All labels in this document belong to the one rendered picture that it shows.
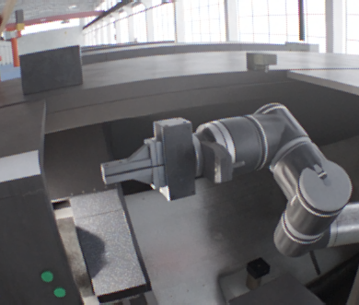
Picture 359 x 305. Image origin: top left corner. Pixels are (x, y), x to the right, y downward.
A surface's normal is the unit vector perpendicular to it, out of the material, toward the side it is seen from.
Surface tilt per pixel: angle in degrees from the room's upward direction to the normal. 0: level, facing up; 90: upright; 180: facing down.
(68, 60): 90
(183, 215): 45
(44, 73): 90
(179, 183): 86
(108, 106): 90
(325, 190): 32
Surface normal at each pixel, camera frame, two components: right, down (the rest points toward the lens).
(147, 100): 0.40, 0.32
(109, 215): 0.24, -0.43
